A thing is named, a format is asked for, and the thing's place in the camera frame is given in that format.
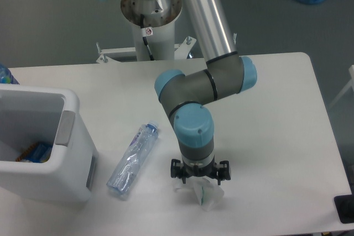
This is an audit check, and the clear plastic water bottle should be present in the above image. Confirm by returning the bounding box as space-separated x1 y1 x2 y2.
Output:
106 120 159 200

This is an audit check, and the white trash can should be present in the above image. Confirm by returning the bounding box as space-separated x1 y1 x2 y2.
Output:
1 84 98 202

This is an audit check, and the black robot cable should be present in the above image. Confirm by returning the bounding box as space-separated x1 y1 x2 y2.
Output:
139 14 155 61

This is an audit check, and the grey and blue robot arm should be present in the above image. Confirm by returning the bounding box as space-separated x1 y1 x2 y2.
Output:
121 0 257 182

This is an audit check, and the black device at table edge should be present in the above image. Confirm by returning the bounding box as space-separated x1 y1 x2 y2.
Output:
334 195 353 224

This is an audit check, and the blue bottle behind bin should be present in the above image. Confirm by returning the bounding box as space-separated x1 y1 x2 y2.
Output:
0 64 19 85

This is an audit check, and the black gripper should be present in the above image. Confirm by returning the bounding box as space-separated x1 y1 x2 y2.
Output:
170 159 230 185

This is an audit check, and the white frame at right edge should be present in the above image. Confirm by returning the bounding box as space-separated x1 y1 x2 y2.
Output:
329 65 353 109

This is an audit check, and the white pedestal base bracket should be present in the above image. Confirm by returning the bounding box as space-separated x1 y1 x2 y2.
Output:
96 36 197 64

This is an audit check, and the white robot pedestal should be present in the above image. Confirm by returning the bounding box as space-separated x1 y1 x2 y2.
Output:
121 0 182 61

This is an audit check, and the blue snack wrapper in bin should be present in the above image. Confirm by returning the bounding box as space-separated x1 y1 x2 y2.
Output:
15 142 53 163

